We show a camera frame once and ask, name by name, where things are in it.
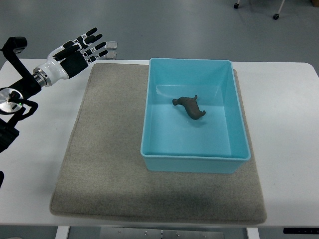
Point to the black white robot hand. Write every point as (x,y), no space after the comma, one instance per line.
(70,59)

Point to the brown toy hippo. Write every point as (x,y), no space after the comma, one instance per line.
(190,105)

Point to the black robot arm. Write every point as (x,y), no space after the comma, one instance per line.
(14,100)

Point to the blue plastic box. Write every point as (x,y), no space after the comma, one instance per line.
(171,140)

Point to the lower floor outlet plate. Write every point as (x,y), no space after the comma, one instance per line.
(111,55)

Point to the floor outlet plate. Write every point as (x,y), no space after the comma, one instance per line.
(111,45)
(111,55)

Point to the upper floor outlet plate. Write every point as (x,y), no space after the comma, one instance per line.
(111,45)

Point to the grey felt mat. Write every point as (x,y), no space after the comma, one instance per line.
(103,174)

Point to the left cart caster wheel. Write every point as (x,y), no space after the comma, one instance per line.
(236,5)

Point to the cart caster wheel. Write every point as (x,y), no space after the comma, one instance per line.
(277,14)
(236,5)

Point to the right cart caster wheel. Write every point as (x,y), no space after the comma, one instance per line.
(277,14)

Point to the black table control panel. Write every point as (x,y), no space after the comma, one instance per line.
(301,231)

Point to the metal table frame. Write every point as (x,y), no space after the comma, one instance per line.
(130,233)

